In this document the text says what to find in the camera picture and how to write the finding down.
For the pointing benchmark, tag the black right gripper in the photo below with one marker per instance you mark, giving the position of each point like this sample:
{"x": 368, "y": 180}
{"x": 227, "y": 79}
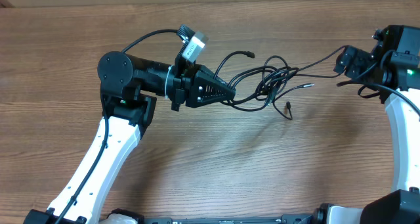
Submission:
{"x": 359, "y": 57}

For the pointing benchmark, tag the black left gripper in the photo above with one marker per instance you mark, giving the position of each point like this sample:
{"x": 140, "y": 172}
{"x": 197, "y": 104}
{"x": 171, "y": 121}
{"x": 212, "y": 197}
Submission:
{"x": 194, "y": 95}

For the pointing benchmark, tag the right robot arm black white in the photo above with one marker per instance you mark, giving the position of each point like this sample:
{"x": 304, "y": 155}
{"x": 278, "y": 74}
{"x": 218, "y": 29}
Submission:
{"x": 391, "y": 71}

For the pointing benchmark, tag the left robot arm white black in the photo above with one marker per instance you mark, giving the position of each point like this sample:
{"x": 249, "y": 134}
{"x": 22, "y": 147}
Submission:
{"x": 129, "y": 87}

